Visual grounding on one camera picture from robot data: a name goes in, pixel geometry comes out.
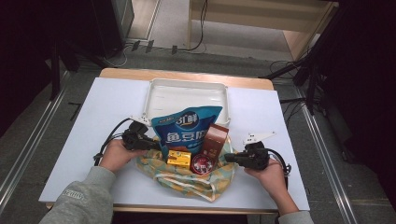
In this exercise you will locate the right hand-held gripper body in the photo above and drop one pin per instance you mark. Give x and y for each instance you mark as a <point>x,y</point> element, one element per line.
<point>253,155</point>

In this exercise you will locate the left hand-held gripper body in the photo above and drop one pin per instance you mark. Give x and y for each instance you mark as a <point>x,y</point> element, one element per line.
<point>137,138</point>

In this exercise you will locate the brown biscuit box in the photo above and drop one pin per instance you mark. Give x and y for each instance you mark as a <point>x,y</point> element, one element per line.
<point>214,140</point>

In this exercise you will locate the yellow drink carton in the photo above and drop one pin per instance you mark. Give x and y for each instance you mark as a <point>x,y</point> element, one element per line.
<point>179,158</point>

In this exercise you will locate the red round tin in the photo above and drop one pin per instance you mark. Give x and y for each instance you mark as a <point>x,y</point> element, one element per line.
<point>202,164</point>

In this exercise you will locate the blue snack pouch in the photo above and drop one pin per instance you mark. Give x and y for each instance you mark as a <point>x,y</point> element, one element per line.
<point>183,130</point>

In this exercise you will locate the lemon print fabric bag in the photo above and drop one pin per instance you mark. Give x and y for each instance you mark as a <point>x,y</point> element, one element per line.
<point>186,185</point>

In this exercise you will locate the white plastic tray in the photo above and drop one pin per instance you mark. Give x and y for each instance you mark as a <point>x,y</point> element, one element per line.
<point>186,96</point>

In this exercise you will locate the person's left hand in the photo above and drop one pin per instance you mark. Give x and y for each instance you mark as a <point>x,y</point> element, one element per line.
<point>116,157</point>

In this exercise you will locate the person's right hand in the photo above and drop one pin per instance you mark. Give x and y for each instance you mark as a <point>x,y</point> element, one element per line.
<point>272,177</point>

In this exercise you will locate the wooden table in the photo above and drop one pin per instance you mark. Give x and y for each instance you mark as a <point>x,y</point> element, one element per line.
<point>130,74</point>

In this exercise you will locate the black metal stand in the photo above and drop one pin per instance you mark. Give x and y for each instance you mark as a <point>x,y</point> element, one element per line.
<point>311,59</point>

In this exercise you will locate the dark cabinet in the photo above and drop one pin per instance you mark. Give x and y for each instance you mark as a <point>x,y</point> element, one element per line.
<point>109,25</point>

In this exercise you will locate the wooden shelf unit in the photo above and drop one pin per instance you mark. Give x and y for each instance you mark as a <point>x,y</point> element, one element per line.
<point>255,18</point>

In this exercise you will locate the aluminium floor rail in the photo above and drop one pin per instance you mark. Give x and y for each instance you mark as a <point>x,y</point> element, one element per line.
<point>327,161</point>
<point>31,137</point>

